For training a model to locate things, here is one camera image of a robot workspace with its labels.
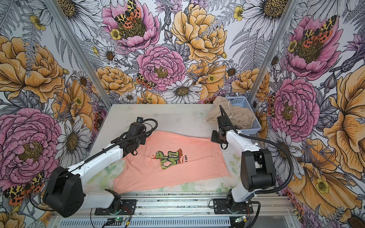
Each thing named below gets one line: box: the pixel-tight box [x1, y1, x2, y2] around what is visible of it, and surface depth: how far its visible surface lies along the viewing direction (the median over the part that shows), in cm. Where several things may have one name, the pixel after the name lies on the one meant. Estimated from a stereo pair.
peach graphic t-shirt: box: [113, 130, 231, 194], surface depth 90 cm
